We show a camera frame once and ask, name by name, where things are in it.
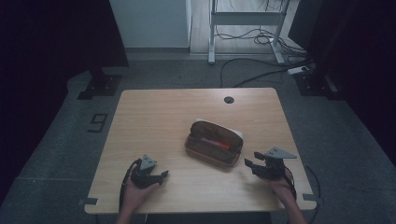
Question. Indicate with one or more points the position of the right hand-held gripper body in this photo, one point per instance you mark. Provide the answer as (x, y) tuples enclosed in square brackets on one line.
[(274, 166)]

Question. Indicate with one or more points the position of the dark curtain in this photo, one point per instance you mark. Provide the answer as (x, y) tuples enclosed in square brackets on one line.
[(46, 46), (358, 46)]

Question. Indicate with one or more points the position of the person's left hand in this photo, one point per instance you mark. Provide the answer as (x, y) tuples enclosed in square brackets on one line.
[(137, 195)]

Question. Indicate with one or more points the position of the person's right hand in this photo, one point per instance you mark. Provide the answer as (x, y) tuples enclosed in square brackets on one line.
[(281, 186)]

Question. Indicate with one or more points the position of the black stand base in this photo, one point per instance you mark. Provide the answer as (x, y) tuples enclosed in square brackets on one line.
[(314, 84), (101, 85)]

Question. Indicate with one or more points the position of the white power strip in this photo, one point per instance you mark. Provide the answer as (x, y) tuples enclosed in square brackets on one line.
[(298, 70)]

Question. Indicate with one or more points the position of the orange and white pen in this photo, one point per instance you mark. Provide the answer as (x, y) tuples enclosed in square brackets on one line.
[(218, 143)]

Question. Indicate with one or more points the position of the white desk frame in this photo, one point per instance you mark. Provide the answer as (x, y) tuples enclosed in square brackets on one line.
[(246, 18)]

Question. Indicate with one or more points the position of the brown pencil case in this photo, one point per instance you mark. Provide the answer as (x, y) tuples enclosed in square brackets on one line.
[(214, 155)]

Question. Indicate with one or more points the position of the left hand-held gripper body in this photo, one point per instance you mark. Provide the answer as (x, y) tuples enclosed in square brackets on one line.
[(144, 175)]

